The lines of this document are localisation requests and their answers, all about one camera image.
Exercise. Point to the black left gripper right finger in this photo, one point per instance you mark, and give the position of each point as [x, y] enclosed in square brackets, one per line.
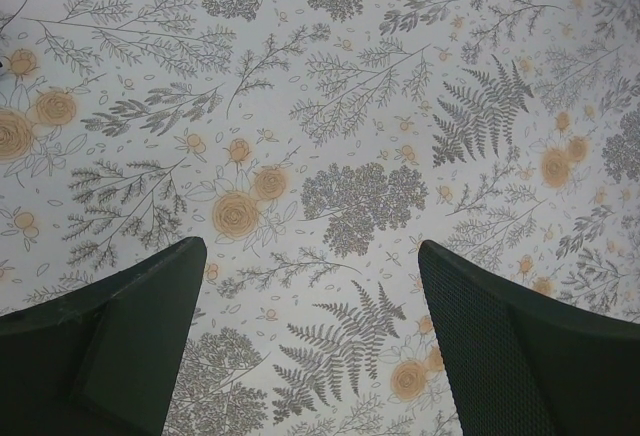
[521, 363]

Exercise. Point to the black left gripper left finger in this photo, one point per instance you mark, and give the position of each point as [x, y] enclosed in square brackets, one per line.
[102, 359]

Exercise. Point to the floral patterned table mat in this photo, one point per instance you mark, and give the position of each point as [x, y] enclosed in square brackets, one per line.
[314, 145]

